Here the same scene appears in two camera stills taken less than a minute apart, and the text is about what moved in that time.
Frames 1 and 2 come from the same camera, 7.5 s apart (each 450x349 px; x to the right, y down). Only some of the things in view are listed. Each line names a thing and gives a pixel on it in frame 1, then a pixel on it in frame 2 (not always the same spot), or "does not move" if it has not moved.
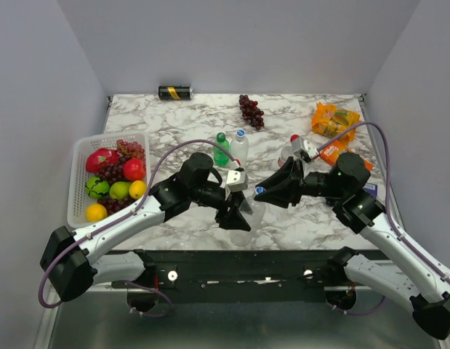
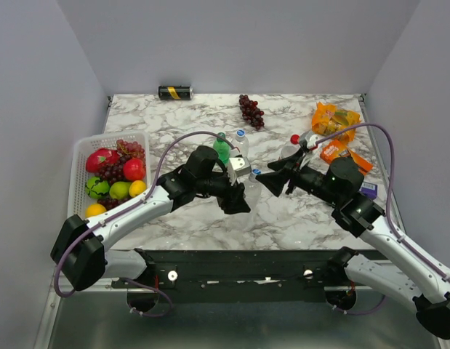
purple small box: (372, 188) does not move
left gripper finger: (232, 219) -> (232, 200)
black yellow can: (175, 92) does not move
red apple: (134, 169) does not move
